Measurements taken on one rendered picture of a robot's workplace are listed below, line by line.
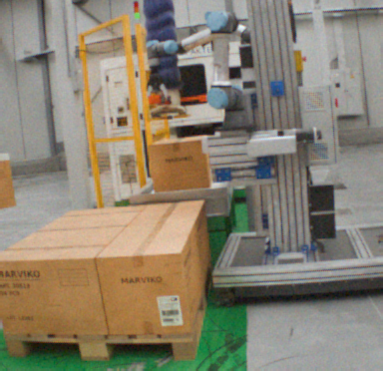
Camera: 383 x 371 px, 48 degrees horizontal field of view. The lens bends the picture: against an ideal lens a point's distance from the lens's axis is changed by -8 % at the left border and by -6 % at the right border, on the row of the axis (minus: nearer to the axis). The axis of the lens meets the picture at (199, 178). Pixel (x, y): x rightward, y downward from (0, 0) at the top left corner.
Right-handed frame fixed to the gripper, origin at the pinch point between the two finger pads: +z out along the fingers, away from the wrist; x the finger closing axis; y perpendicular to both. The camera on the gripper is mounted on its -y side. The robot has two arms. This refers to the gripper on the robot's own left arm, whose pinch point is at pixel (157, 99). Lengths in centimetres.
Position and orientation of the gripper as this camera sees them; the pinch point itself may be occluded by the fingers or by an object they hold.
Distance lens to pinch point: 273.9
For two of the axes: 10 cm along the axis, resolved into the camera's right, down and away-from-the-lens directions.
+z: 1.0, 9.8, 1.4
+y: 0.5, -1.5, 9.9
